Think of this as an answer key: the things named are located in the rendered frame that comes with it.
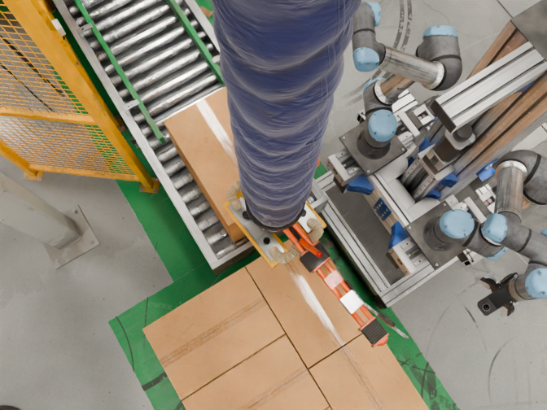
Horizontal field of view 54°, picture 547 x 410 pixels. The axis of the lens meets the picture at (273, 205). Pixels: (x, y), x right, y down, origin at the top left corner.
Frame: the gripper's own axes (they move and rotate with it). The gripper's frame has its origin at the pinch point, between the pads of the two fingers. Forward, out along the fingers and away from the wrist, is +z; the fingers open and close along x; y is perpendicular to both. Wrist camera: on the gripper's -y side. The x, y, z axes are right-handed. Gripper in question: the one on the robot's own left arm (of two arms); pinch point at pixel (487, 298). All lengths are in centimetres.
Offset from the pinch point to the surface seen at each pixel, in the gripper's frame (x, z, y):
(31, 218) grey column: 145, 89, -135
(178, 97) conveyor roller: 167, 97, -37
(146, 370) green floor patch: 54, 152, -135
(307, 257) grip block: 46, 26, -38
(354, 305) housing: 21.3, 26.1, -33.2
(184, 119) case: 135, 57, -45
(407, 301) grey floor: 3, 152, 17
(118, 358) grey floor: 69, 152, -146
